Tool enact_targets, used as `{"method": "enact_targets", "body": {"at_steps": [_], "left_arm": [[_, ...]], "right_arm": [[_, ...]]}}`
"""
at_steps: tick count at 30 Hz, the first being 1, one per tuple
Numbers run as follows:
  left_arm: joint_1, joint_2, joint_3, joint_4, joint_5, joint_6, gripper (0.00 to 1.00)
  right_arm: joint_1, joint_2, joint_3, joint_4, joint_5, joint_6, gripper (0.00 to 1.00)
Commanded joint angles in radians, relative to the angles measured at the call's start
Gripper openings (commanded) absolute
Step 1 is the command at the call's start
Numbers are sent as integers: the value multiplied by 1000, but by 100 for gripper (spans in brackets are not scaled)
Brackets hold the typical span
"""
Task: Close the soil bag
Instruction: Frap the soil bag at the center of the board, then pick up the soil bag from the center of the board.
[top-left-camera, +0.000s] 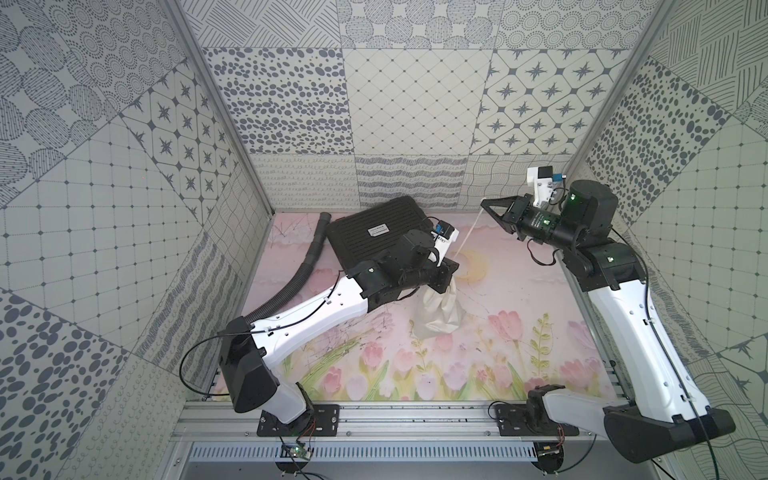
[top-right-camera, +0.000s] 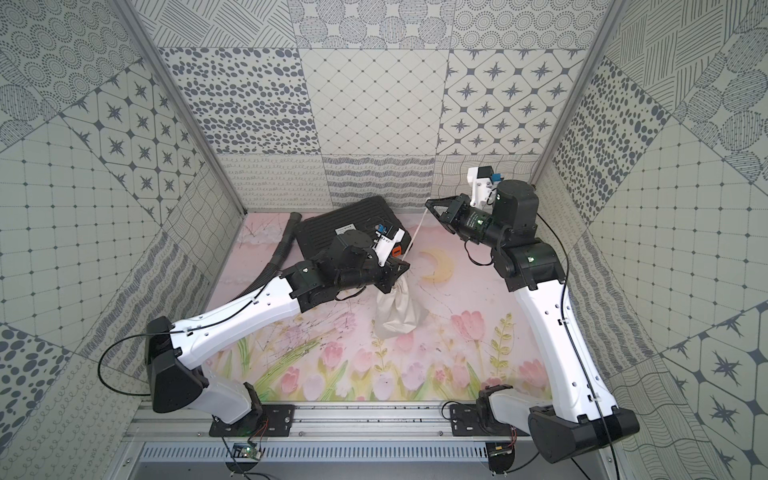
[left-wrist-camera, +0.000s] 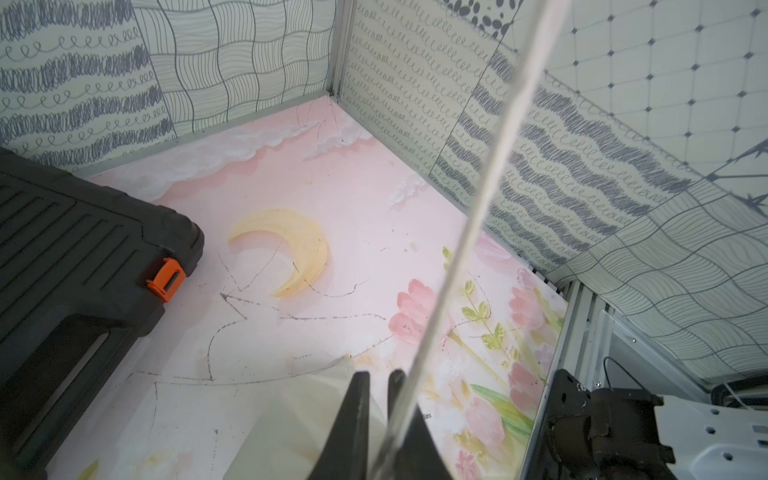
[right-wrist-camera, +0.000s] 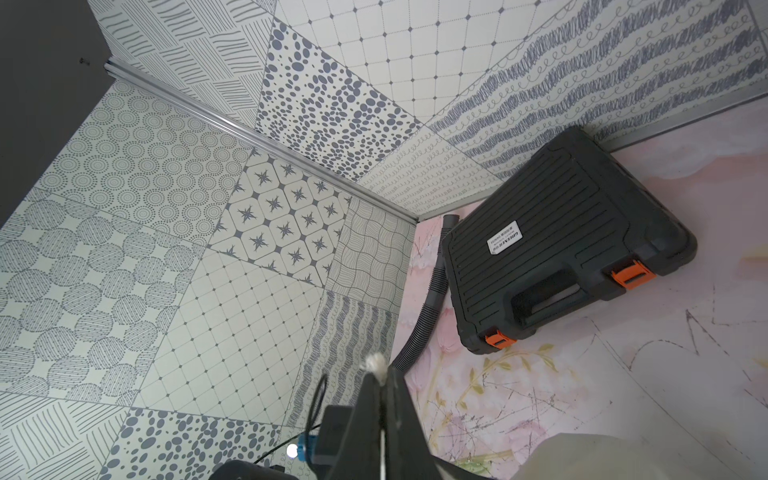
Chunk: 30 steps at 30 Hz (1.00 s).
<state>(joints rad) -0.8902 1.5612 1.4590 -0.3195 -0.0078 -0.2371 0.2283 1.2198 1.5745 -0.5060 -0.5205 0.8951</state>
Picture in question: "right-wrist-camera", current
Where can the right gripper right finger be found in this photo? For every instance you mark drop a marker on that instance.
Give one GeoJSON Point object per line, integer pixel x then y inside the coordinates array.
{"type": "Point", "coordinates": [406, 454]}

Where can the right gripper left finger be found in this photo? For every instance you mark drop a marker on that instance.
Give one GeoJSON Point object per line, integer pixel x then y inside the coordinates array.
{"type": "Point", "coordinates": [360, 453]}

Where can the white cloth soil bag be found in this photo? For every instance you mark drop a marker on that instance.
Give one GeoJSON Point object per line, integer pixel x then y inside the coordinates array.
{"type": "Point", "coordinates": [565, 456]}

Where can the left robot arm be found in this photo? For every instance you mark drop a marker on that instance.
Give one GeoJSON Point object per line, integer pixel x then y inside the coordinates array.
{"type": "Point", "coordinates": [324, 467]}

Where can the black plastic tool case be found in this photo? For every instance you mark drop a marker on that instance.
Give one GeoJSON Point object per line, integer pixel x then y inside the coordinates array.
{"type": "Point", "coordinates": [572, 227]}

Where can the pink floral table mat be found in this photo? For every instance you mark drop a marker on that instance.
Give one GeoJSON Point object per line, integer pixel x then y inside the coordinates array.
{"type": "Point", "coordinates": [679, 365]}

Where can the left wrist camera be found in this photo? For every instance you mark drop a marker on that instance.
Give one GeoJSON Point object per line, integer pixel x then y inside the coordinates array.
{"type": "Point", "coordinates": [325, 441]}

